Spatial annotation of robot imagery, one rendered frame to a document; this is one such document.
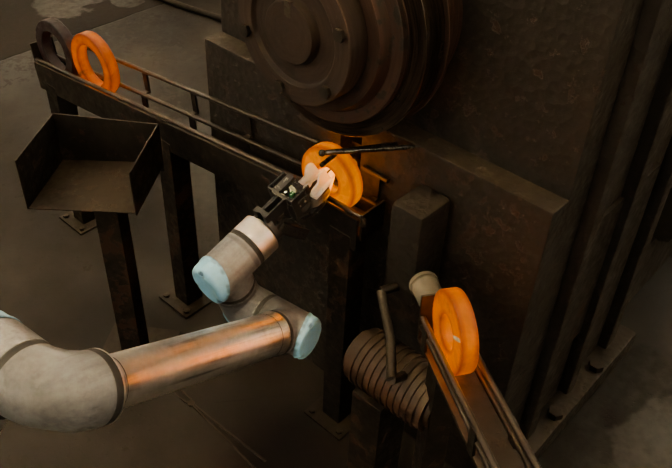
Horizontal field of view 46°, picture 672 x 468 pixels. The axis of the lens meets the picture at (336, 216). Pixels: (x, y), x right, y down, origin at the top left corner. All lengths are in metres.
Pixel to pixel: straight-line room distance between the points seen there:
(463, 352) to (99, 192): 0.97
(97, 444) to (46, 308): 0.54
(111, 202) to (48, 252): 0.88
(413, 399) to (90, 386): 0.66
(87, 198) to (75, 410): 0.84
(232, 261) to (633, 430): 1.25
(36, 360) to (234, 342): 0.37
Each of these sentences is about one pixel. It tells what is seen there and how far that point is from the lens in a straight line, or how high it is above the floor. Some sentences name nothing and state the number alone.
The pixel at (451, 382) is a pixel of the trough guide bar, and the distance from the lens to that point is 1.38.
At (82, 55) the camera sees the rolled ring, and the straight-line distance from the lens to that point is 2.40.
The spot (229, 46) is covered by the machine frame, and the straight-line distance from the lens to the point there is 1.93.
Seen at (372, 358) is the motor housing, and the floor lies 0.52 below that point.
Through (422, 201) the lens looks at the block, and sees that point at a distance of 1.55.
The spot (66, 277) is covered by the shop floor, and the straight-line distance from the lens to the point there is 2.64.
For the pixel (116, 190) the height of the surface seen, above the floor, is 0.60.
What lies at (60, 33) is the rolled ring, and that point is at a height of 0.71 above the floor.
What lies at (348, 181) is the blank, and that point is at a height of 0.76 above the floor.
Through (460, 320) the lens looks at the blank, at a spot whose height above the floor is 0.77.
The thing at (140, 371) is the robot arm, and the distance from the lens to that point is 1.25.
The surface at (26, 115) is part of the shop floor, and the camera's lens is 3.48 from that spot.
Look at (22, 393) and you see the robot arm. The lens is 1.18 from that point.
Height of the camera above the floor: 1.74
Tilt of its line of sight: 39 degrees down
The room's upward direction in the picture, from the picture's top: 3 degrees clockwise
